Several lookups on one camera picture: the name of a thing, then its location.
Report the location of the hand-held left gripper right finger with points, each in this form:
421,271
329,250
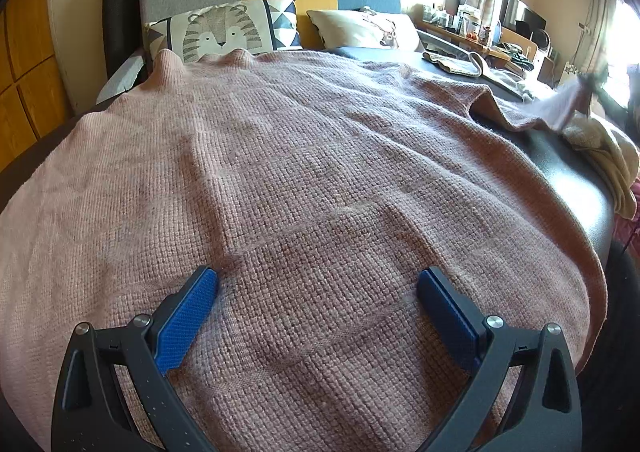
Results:
447,317

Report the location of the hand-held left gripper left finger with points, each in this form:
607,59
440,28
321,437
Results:
185,317

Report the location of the pink knit sweater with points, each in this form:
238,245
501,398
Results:
300,157

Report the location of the small white fan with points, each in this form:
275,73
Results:
540,42

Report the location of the black television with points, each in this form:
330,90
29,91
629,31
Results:
525,17

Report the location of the pink ruffled quilt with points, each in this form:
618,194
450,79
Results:
632,227

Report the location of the group of jars and bottles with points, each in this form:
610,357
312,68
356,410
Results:
460,22

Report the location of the wooden side table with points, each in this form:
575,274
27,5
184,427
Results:
440,34

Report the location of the deer print cushion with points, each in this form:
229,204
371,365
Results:
350,27

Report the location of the tiger print cushion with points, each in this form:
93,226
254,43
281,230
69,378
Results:
225,29

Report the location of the wooden wardrobe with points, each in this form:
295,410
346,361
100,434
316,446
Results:
25,57

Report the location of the black rolled mat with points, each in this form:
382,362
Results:
120,7

